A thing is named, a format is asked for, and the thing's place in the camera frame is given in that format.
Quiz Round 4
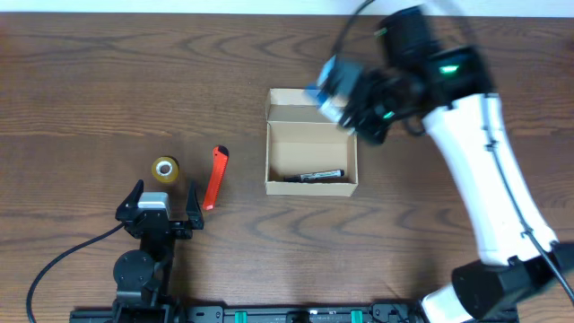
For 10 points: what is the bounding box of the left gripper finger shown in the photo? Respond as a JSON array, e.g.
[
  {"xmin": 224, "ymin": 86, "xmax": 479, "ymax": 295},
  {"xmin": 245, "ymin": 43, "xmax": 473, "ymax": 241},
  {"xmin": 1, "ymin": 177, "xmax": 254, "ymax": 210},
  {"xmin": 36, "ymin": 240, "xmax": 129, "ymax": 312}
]
[
  {"xmin": 186, "ymin": 181, "xmax": 204, "ymax": 229},
  {"xmin": 117, "ymin": 179, "xmax": 144, "ymax": 212}
]

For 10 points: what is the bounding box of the yellow tape roll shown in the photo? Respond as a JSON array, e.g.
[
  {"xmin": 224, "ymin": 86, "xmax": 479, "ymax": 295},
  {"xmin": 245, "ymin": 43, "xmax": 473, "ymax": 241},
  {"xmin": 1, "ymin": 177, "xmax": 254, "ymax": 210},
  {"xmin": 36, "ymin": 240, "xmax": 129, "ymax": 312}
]
[{"xmin": 151, "ymin": 156, "xmax": 179, "ymax": 184}]

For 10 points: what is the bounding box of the orange utility knife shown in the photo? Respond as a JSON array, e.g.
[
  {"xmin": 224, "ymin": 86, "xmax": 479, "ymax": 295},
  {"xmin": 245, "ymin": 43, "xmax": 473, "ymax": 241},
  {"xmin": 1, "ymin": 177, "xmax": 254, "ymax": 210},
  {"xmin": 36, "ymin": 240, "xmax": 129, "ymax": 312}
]
[{"xmin": 203, "ymin": 145, "xmax": 230, "ymax": 211}]

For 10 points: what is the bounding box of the cardboard box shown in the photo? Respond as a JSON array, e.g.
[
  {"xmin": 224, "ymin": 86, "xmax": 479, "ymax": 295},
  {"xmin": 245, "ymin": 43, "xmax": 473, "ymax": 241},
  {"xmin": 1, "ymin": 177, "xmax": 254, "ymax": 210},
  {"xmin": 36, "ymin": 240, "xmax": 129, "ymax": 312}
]
[{"xmin": 265, "ymin": 88, "xmax": 359, "ymax": 196}]

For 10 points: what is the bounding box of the black marker pen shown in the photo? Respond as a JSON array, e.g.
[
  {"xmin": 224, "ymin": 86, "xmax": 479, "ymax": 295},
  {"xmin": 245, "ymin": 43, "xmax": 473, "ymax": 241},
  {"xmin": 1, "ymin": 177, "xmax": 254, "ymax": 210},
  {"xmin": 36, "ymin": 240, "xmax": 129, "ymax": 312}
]
[{"xmin": 283, "ymin": 169, "xmax": 345, "ymax": 183}]

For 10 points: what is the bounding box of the blue marker pen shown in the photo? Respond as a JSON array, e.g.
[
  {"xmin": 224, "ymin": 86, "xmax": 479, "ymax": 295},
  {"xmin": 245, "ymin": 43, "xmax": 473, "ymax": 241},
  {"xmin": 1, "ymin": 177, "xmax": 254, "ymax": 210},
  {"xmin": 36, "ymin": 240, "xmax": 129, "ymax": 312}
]
[{"xmin": 304, "ymin": 85, "xmax": 345, "ymax": 124}]

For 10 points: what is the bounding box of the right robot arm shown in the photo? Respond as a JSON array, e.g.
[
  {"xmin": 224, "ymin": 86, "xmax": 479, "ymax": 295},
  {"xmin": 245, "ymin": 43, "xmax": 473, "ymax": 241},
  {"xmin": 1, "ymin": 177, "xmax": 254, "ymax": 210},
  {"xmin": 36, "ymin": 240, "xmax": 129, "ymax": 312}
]
[{"xmin": 318, "ymin": 6, "xmax": 573, "ymax": 322}]

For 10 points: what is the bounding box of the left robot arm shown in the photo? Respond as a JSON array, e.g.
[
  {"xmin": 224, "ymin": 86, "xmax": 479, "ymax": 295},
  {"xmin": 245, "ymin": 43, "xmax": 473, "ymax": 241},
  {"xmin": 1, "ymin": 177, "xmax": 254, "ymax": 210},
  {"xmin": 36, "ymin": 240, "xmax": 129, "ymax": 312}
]
[{"xmin": 110, "ymin": 180, "xmax": 204, "ymax": 323}]

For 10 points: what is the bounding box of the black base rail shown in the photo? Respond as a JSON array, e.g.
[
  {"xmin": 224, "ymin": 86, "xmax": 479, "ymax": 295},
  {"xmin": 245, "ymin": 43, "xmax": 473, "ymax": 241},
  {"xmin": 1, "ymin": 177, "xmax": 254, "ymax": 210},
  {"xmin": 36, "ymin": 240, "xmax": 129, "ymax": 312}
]
[{"xmin": 68, "ymin": 302, "xmax": 425, "ymax": 323}]

